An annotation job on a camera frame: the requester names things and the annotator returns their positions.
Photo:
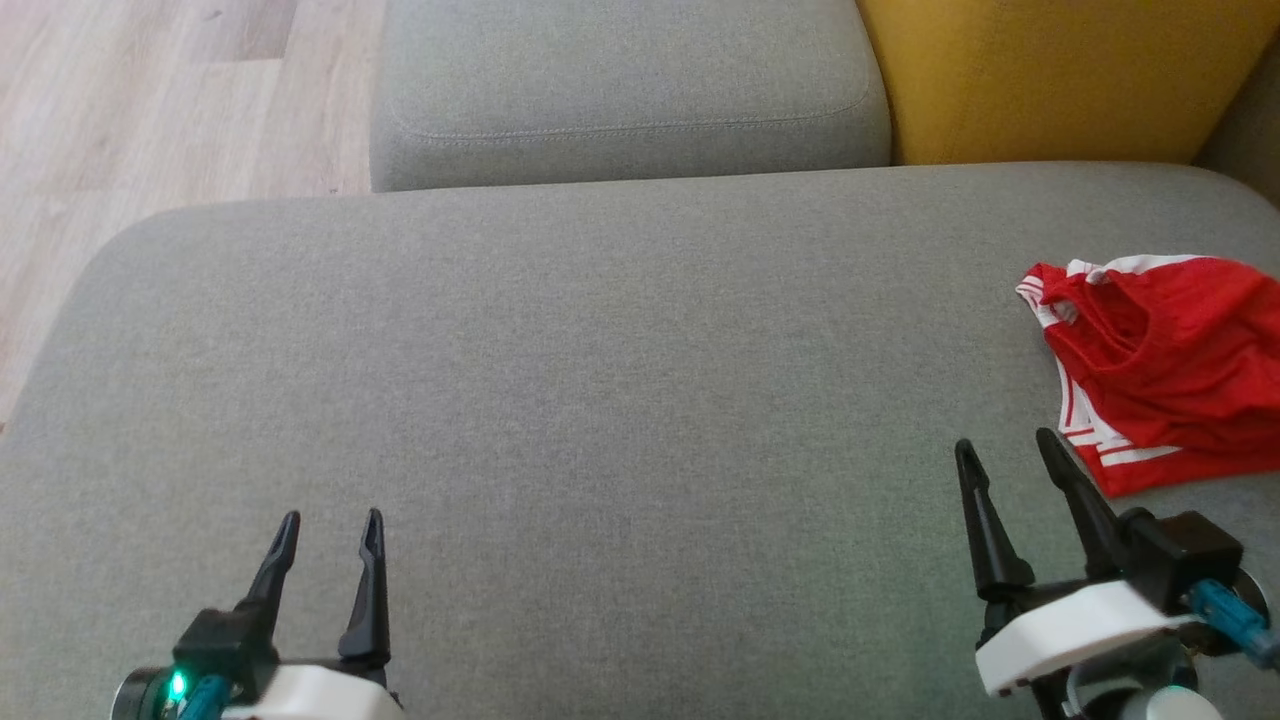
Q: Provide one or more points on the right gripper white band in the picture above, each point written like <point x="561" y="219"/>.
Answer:
<point x="1080" y="625"/>

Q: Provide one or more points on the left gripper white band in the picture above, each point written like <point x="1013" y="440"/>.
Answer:
<point x="320" y="695"/>

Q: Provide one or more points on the red jersey shirt white sleeves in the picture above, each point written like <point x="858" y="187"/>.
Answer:
<point x="1150" y="478"/>

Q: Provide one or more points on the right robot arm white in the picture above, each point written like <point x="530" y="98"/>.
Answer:
<point x="1180" y="705"/>

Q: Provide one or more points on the large grey sofa seat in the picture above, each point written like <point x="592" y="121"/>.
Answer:
<point x="600" y="400"/>

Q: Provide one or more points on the yellow sofa cushion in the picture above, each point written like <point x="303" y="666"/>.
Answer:
<point x="1060" y="80"/>

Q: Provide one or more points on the grey sofa cushion with seam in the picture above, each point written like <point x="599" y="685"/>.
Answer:
<point x="630" y="90"/>

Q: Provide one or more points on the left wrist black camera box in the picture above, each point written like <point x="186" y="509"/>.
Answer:
<point x="225" y="645"/>

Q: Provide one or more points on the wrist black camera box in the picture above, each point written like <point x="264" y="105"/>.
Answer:
<point x="1180" y="555"/>
<point x="225" y="645"/>

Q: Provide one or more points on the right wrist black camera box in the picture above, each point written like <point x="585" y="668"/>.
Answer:
<point x="1180" y="555"/>

